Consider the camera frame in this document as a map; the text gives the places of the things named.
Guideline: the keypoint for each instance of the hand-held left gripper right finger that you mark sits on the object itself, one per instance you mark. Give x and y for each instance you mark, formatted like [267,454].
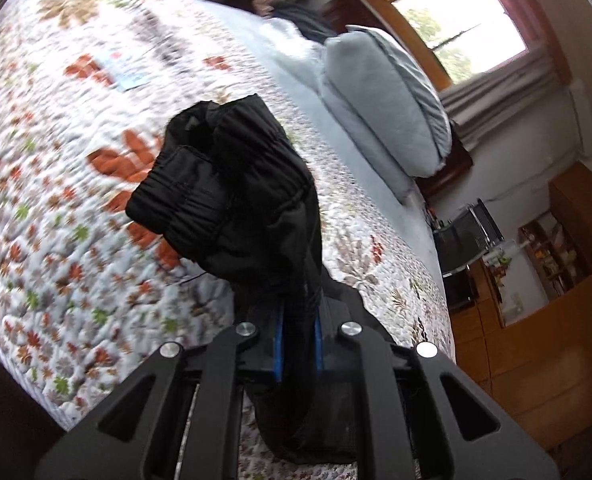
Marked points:
[375,360]

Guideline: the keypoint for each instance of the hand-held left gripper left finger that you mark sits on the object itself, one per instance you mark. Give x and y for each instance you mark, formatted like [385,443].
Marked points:
[226,360]

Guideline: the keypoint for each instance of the black pants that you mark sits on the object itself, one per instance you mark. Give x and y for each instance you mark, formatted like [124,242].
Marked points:
[246,200]

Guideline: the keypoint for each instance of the wooden desk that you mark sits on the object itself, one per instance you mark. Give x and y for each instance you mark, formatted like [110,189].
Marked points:
[475,340]

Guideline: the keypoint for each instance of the black mesh office chair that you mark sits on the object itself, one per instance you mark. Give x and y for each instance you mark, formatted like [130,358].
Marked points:
[463,240]

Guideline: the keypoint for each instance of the floral quilted bedspread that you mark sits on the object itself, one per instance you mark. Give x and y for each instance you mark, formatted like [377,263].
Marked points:
[51,210]

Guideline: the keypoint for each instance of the wooden wardrobe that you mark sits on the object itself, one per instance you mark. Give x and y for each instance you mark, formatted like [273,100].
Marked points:
[575,195]

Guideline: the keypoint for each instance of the light blue pillows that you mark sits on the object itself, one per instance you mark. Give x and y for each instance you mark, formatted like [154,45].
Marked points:
[375,100]

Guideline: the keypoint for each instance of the light blue bed sheet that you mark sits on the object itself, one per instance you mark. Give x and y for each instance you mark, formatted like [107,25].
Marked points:
[296,70]

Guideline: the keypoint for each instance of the grey striped curtain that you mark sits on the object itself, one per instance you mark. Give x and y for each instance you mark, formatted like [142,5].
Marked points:
[505,90]

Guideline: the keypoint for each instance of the small blue white card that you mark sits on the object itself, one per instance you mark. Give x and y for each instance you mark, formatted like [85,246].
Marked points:
[126,70]

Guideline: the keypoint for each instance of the dark wooden headboard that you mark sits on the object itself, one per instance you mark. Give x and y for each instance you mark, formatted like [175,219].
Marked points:
[348,12]

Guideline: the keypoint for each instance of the wooden window beside curtain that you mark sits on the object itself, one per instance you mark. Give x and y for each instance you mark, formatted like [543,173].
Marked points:
[455,20]

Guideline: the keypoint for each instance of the wooden wall shelf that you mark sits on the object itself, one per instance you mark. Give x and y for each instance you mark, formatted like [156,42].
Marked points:
[550,260]

